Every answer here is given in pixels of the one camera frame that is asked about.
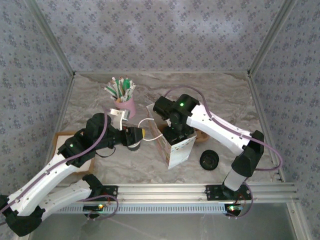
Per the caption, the paper coffee cup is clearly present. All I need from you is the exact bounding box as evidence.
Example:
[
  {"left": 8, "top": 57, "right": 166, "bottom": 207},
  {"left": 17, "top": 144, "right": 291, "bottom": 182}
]
[{"left": 126, "top": 142, "right": 141, "bottom": 153}]

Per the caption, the white printed paper bag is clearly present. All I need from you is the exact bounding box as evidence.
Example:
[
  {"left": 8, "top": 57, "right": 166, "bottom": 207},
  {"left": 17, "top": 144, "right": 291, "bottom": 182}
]
[{"left": 138, "top": 101, "right": 198, "bottom": 171}]

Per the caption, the pink holder cup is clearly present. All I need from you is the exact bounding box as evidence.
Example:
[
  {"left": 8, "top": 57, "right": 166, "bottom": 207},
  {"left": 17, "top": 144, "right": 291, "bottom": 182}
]
[{"left": 113, "top": 96, "right": 137, "bottom": 120}]

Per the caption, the black cup lid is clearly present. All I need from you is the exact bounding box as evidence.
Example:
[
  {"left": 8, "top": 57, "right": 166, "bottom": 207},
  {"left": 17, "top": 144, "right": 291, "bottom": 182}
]
[{"left": 199, "top": 149, "right": 220, "bottom": 172}]

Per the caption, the white napkin stack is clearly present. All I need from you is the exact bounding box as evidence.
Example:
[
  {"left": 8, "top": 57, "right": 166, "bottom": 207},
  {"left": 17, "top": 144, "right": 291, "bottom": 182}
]
[{"left": 55, "top": 133, "right": 95, "bottom": 174}]

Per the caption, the white napkin on tray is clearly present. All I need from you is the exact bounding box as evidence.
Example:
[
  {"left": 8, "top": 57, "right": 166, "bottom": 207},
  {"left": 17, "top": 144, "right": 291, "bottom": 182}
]
[{"left": 51, "top": 131, "right": 96, "bottom": 176}]

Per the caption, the small LED circuit board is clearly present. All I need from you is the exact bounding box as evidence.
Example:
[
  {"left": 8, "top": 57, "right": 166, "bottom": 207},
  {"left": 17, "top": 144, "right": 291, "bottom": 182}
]
[
  {"left": 226, "top": 204, "right": 245, "bottom": 213},
  {"left": 83, "top": 204, "right": 106, "bottom": 213}
]

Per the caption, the grey metal panel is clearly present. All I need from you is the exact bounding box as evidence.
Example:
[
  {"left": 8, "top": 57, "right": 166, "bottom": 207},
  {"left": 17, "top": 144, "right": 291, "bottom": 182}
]
[{"left": 29, "top": 202, "right": 298, "bottom": 240}]

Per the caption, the thin black left gripper cable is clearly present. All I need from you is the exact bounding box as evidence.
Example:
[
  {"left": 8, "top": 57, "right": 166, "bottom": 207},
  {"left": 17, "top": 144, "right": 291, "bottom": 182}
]
[{"left": 95, "top": 146, "right": 116, "bottom": 158}]

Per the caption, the aluminium side rail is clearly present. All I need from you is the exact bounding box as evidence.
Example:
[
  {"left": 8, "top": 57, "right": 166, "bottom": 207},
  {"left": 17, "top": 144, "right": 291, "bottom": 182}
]
[
  {"left": 41, "top": 73, "right": 77, "bottom": 177},
  {"left": 247, "top": 73, "right": 286, "bottom": 183}
]

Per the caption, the aluminium mounting rail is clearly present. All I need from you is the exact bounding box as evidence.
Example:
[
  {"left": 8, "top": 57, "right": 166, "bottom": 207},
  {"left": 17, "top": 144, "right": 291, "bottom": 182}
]
[{"left": 26, "top": 181, "right": 300, "bottom": 204}]

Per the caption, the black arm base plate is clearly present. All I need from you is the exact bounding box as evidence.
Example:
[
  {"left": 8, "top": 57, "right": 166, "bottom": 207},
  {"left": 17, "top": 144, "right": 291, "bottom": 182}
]
[
  {"left": 205, "top": 184, "right": 252, "bottom": 202},
  {"left": 93, "top": 185, "right": 119, "bottom": 202}
]

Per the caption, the aluminium back rail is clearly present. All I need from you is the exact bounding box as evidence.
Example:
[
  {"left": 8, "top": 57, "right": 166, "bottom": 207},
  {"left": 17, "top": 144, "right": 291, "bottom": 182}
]
[{"left": 73, "top": 69, "right": 251, "bottom": 76}]

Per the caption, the grey slotted cable duct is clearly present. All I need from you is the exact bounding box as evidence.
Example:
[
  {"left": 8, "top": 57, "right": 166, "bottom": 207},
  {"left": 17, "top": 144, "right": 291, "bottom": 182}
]
[{"left": 53, "top": 202, "right": 231, "bottom": 215}]

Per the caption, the aluminium frame post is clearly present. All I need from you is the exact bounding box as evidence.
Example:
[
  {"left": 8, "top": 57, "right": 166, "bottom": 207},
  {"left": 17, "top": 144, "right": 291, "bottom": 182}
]
[
  {"left": 24, "top": 0, "right": 77, "bottom": 77},
  {"left": 246, "top": 0, "right": 299, "bottom": 76}
]

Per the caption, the aluminium frame leg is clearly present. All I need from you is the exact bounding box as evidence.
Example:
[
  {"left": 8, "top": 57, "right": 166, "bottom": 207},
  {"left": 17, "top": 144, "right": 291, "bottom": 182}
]
[{"left": 286, "top": 199, "right": 310, "bottom": 240}]

